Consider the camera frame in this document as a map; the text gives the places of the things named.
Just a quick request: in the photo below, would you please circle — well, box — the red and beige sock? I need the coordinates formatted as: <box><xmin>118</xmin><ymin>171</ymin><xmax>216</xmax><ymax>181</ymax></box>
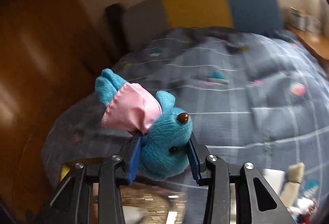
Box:
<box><xmin>280</xmin><ymin>162</ymin><xmax>319</xmax><ymax>223</ymax></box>

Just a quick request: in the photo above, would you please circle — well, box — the blue plush toy pink skirt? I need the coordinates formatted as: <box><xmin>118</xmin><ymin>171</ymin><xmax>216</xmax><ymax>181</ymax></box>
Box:
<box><xmin>95</xmin><ymin>68</ymin><xmax>192</xmax><ymax>181</ymax></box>

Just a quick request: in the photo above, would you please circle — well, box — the gold tin box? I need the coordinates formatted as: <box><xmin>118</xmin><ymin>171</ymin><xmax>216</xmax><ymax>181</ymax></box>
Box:
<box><xmin>60</xmin><ymin>158</ymin><xmax>187</xmax><ymax>223</ymax></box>

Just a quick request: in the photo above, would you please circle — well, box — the grey patterned bed quilt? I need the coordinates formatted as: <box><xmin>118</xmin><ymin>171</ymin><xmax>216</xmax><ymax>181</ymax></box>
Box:
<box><xmin>41</xmin><ymin>27</ymin><xmax>328</xmax><ymax>223</ymax></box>

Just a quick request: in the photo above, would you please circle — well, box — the wooden wardrobe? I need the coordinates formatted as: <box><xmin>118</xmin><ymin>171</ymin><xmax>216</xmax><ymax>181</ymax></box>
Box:
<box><xmin>1</xmin><ymin>0</ymin><xmax>109</xmax><ymax>222</ymax></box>

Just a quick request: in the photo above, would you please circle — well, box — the wooden desk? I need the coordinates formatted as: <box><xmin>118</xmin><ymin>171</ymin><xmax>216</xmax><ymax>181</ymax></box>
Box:
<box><xmin>287</xmin><ymin>25</ymin><xmax>329</xmax><ymax>63</ymax></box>

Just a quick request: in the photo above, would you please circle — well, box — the grey yellow blue headboard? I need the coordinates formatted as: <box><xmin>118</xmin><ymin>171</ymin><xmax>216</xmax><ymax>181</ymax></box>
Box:
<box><xmin>122</xmin><ymin>0</ymin><xmax>283</xmax><ymax>51</ymax></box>

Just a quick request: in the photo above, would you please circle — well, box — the black rolled mat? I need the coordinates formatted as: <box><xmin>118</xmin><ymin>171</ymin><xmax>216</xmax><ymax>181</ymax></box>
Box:
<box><xmin>105</xmin><ymin>3</ymin><xmax>129</xmax><ymax>57</ymax></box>

